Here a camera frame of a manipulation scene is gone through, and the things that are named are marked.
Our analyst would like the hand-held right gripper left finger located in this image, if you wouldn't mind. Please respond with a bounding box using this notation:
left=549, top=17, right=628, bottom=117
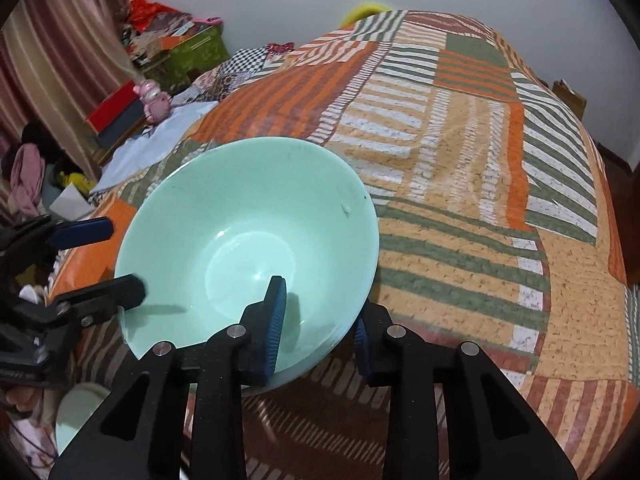
left=47, top=275, right=288, bottom=480

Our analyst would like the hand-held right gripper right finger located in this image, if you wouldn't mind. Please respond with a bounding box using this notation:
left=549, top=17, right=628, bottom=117
left=352, top=302, right=578, bottom=480

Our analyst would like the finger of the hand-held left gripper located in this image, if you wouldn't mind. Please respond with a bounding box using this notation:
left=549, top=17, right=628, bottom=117
left=47, top=274, right=147, bottom=328
left=47, top=216, right=115, bottom=250

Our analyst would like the light green plate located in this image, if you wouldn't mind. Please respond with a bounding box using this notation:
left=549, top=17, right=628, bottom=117
left=54, top=382, right=113, bottom=458

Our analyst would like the light green bowl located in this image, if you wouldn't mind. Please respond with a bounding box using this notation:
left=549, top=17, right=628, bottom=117
left=114, top=136, right=380, bottom=391

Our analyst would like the person's left hand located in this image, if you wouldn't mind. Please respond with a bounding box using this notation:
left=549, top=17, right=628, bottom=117
left=7, top=385, right=51, bottom=418

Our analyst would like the grey cardboard sheet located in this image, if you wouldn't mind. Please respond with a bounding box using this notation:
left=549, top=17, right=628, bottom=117
left=50, top=185, right=93, bottom=221

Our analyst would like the yellow item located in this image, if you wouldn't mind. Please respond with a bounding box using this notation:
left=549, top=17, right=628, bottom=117
left=57, top=170, right=98, bottom=193

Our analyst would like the pink garment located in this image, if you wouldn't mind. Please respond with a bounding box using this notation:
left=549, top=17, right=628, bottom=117
left=10, top=142, right=48, bottom=218

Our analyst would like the light blue cloth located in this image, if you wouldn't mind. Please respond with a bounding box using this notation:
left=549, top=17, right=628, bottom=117
left=90, top=100, right=221, bottom=193

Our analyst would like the dark blue flat box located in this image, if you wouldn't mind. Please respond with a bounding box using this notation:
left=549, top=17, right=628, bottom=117
left=97, top=102, right=151, bottom=148

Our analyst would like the red flat box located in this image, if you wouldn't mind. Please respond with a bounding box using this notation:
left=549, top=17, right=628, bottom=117
left=85, top=80, right=146, bottom=133

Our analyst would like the pink toy figure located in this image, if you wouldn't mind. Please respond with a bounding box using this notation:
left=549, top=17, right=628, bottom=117
left=132, top=79, right=173, bottom=123

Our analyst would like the striped brown curtain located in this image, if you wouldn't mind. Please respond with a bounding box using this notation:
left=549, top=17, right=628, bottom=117
left=0, top=0, right=136, bottom=181

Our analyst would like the green box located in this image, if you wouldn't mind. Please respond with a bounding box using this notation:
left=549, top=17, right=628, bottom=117
left=140, top=25, right=231, bottom=86

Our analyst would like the striped patchwork tablecloth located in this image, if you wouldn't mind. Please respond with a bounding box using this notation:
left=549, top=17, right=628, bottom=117
left=47, top=9, right=640, bottom=480

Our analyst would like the pile of colourful papers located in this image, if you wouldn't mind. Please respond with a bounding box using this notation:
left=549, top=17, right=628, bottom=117
left=122, top=0, right=196, bottom=56

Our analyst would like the checkered batik cloth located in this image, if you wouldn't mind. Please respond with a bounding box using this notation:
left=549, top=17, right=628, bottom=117
left=192, top=42, right=296, bottom=96

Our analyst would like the brown wooden panel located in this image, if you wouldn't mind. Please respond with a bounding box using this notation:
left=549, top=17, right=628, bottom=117
left=595, top=140, right=640, bottom=286

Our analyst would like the brown cardboard box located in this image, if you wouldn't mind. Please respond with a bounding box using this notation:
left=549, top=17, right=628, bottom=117
left=552, top=79, right=587, bottom=121

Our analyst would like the yellow plastic loop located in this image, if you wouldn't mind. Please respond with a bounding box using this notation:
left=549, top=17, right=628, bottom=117
left=341, top=2, right=393, bottom=27

